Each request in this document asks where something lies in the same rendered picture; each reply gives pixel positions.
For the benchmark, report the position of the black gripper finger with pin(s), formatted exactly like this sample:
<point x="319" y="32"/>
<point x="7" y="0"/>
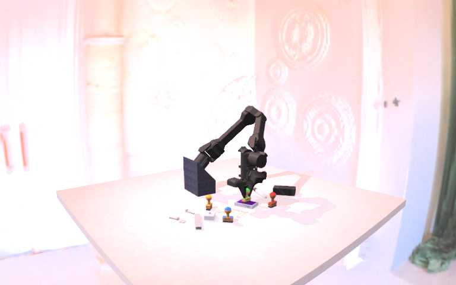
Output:
<point x="243" y="190"/>
<point x="251" y="186"/>

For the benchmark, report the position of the purple ink pad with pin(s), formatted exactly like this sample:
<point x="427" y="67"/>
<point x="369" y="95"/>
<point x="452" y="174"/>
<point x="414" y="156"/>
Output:
<point x="250" y="205"/>

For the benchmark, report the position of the red rubber stamp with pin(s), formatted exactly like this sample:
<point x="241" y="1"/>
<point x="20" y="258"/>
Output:
<point x="273" y="202"/>

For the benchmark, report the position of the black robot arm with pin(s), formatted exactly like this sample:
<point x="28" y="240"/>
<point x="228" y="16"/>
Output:
<point x="212" y="150"/>

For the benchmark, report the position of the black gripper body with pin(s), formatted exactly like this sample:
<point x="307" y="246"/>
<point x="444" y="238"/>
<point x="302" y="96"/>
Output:
<point x="235" y="182"/>

